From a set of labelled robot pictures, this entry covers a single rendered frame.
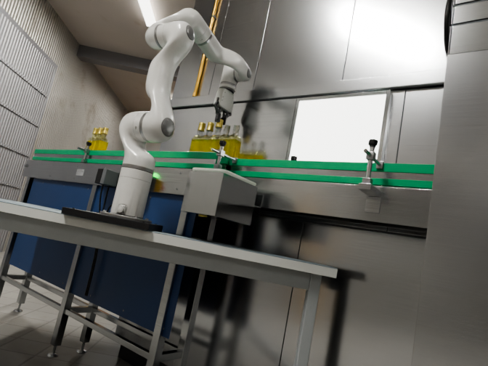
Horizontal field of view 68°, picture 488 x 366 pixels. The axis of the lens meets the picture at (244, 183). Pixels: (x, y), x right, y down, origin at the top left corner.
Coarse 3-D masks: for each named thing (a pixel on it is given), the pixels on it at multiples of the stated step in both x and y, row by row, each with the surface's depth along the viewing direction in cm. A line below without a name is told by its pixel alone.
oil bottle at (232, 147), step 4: (232, 136) 172; (236, 136) 171; (228, 140) 172; (232, 140) 171; (236, 140) 171; (240, 140) 174; (228, 144) 172; (232, 144) 170; (236, 144) 171; (240, 144) 174; (224, 148) 173; (228, 148) 171; (232, 148) 170; (236, 148) 171; (228, 152) 170; (232, 152) 169; (236, 152) 172; (232, 156) 169; (236, 156) 172
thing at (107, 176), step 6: (102, 168) 190; (102, 174) 189; (108, 174) 189; (114, 174) 192; (96, 180) 191; (102, 180) 187; (108, 180) 189; (114, 180) 192; (108, 186) 192; (114, 186) 192
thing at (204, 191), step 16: (192, 176) 136; (208, 176) 132; (224, 176) 128; (192, 192) 134; (208, 192) 130; (224, 192) 129; (240, 192) 136; (256, 192) 145; (192, 208) 132; (208, 208) 128; (224, 208) 129; (240, 208) 137; (256, 208) 149
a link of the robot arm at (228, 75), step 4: (224, 68) 184; (228, 68) 183; (224, 72) 183; (228, 72) 182; (232, 72) 181; (224, 76) 183; (228, 76) 182; (232, 76) 182; (224, 80) 182; (228, 80) 182; (232, 80) 182; (236, 80) 183; (236, 84) 185
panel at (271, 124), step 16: (320, 96) 166; (336, 96) 162; (352, 96) 157; (240, 112) 192; (256, 112) 186; (272, 112) 180; (288, 112) 175; (384, 112) 147; (240, 128) 190; (256, 128) 183; (272, 128) 178; (288, 128) 172; (384, 128) 146; (256, 144) 181; (272, 144) 175; (288, 144) 170; (384, 144) 146
